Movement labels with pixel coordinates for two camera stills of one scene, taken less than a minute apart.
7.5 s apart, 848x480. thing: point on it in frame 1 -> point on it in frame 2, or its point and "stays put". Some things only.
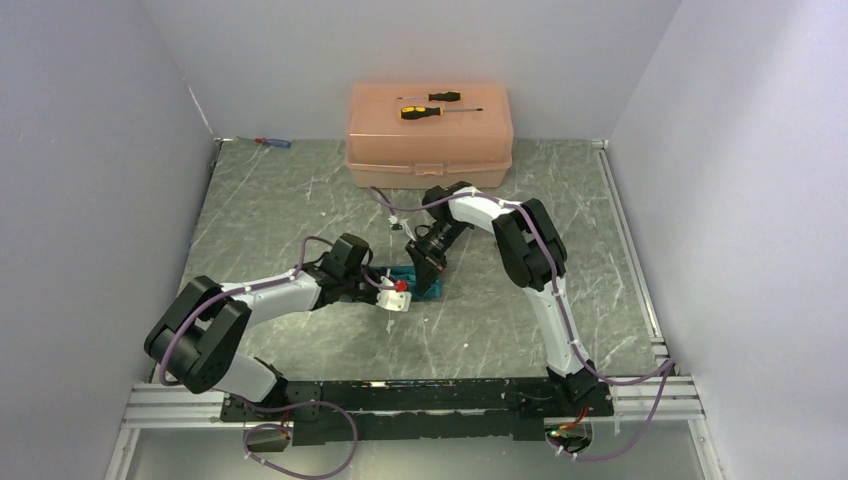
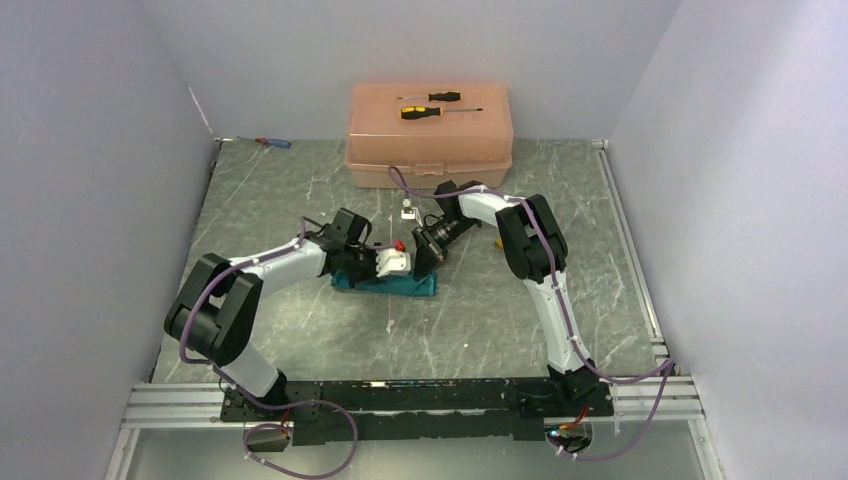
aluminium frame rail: (663, 399) stays put
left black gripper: (371, 299) -> (371, 275)
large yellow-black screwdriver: (412, 112) stays put
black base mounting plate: (333, 411) stays put
